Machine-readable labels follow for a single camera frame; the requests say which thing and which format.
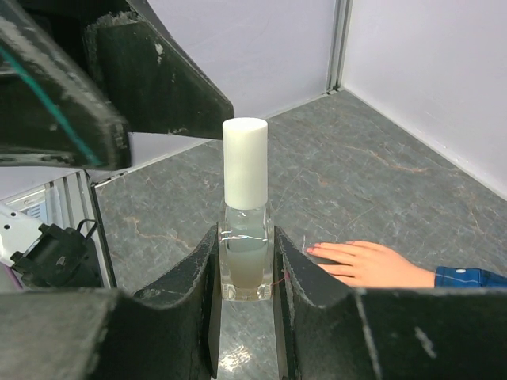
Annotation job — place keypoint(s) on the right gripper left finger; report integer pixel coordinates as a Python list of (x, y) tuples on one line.
[(167, 330)]

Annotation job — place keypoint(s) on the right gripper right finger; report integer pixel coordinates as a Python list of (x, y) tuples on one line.
[(327, 330)]

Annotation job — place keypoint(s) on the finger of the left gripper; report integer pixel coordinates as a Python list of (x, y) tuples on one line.
[(148, 76), (52, 111)]

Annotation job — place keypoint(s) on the white nail polish cap brush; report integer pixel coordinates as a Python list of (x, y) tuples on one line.
[(245, 163)]

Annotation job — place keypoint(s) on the clear nail polish bottle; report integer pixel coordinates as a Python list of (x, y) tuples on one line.
[(246, 252)]

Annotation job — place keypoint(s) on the mannequin hand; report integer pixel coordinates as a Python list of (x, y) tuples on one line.
[(367, 264)]

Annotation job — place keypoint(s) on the blue plaid shirt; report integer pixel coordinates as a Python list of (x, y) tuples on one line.
[(467, 277)]

